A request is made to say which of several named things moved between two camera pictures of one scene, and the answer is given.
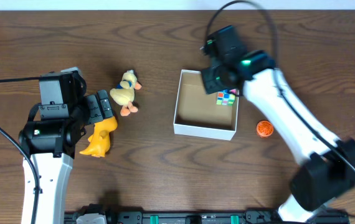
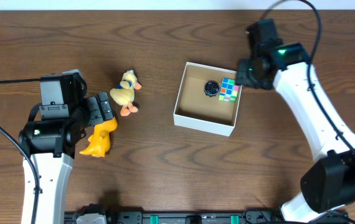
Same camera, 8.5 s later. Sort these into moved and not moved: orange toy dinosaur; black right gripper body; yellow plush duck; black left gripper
Moved: black right gripper body
Not moved: orange toy dinosaur; yellow plush duck; black left gripper
